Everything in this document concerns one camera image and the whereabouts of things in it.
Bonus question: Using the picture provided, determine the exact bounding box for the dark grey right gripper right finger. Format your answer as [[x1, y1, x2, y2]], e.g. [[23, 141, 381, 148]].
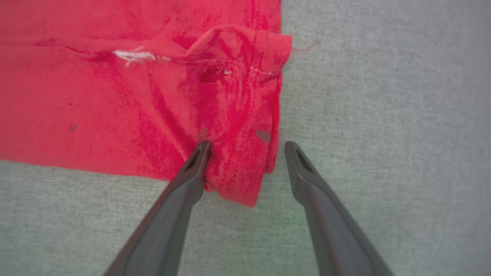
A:
[[284, 141, 395, 276]]

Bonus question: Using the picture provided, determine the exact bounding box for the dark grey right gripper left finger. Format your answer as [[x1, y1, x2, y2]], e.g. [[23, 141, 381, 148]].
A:
[[103, 140, 213, 276]]

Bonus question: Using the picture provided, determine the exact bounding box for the red Bulls 23 basketball jersey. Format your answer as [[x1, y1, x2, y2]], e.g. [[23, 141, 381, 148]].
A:
[[0, 0, 293, 208]]

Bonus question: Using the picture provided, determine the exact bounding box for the grey fabric sofa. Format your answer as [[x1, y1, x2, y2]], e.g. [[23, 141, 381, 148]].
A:
[[0, 0, 491, 276]]

